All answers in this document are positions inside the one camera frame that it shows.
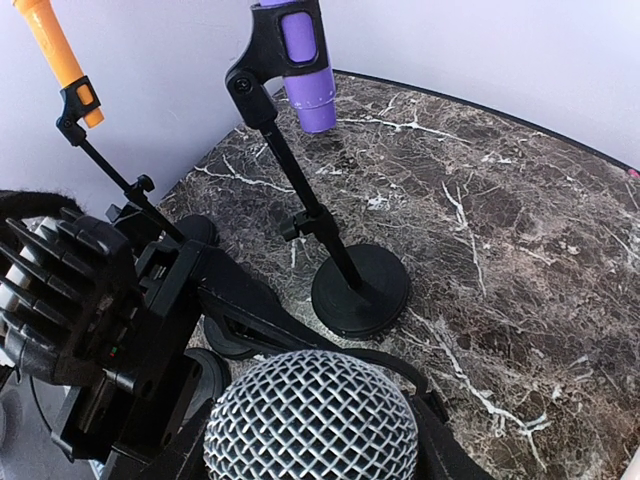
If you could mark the black stand of purple microphone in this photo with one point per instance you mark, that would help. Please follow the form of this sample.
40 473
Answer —
360 290

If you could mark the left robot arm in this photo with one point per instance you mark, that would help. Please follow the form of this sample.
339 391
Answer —
107 309

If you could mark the black tripod shock-mount stand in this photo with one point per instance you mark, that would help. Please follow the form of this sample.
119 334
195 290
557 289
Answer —
440 456

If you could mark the orange microphone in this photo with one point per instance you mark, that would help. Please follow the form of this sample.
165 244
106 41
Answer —
46 29

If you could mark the black stand of blue microphone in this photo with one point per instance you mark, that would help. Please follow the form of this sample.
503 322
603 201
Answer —
215 378

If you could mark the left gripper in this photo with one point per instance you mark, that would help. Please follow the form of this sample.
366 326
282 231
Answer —
133 382

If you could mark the glitter silver-head microphone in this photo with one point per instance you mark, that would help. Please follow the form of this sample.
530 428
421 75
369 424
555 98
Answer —
311 414

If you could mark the purple microphone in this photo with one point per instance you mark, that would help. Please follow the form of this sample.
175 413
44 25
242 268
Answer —
292 45

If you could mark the black stand of beige microphone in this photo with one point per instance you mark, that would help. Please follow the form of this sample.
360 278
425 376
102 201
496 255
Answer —
222 343

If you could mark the black stand of orange microphone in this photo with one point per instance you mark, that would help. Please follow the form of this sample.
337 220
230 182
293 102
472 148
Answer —
120 180

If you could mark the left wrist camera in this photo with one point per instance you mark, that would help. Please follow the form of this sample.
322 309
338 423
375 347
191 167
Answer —
68 314

